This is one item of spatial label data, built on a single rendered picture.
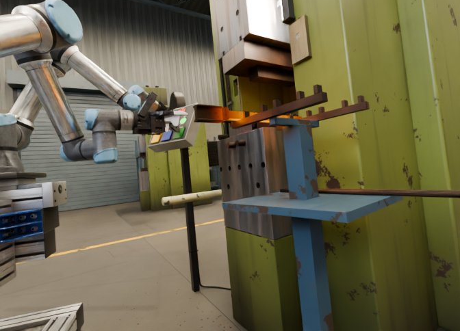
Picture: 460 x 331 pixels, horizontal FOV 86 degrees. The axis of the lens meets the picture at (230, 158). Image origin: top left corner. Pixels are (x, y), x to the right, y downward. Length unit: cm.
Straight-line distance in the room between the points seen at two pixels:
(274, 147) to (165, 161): 498
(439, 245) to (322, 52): 94
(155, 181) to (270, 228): 496
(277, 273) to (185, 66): 978
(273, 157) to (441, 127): 70
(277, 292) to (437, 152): 87
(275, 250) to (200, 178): 501
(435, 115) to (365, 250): 65
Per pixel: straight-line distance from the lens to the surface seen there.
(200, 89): 1034
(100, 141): 96
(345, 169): 100
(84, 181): 884
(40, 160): 894
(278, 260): 106
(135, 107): 120
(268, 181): 99
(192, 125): 153
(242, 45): 128
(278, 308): 114
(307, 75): 113
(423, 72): 139
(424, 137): 136
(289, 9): 126
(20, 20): 88
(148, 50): 1024
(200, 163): 597
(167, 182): 589
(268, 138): 101
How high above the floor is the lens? 76
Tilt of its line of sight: 3 degrees up
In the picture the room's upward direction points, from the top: 5 degrees counter-clockwise
